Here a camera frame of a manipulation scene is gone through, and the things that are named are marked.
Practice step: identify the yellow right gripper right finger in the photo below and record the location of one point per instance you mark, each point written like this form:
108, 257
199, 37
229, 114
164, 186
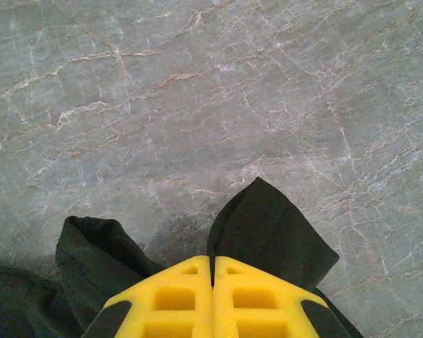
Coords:
254, 303

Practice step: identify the black t-shirt with round print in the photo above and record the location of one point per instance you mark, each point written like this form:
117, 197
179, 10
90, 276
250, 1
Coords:
268, 225

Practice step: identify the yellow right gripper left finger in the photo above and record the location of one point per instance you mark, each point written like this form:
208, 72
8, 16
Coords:
176, 303

